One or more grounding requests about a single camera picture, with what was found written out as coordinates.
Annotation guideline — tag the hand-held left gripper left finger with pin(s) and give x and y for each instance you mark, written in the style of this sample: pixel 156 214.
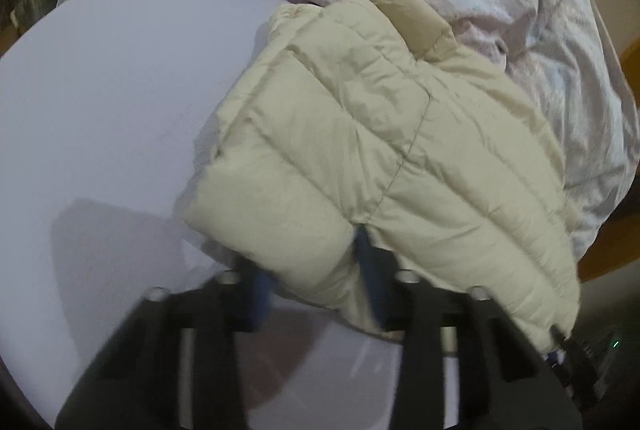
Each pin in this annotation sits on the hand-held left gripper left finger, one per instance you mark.
pixel 257 300

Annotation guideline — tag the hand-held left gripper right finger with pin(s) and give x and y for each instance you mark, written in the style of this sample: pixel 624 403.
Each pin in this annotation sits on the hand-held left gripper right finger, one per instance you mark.
pixel 371 272

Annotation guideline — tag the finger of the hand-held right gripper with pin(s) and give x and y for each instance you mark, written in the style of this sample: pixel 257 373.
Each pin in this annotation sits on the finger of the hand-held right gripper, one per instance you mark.
pixel 572 365

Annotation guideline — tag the cream puffer jacket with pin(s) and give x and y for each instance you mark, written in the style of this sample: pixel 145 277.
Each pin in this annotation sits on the cream puffer jacket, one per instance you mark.
pixel 380 150

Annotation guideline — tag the bed with lavender sheet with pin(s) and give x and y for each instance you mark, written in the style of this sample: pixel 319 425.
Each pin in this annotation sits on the bed with lavender sheet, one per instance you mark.
pixel 100 110

